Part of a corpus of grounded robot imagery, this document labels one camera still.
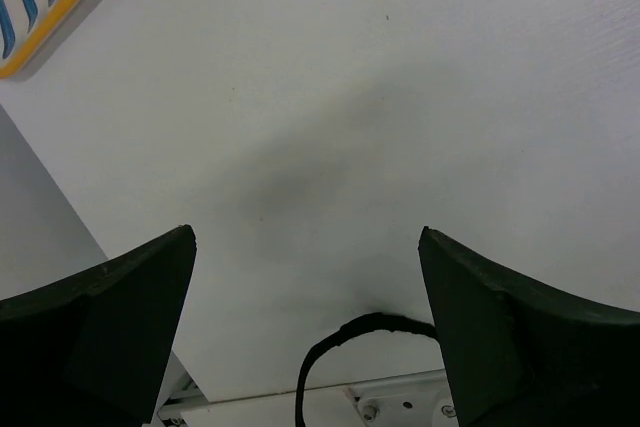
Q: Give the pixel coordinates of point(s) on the aluminium frame rail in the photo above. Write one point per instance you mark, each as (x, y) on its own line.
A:
(415, 400)

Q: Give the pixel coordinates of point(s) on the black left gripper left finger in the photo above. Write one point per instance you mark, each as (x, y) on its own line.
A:
(92, 349)

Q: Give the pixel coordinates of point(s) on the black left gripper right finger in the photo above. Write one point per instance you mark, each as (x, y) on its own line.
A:
(518, 352)

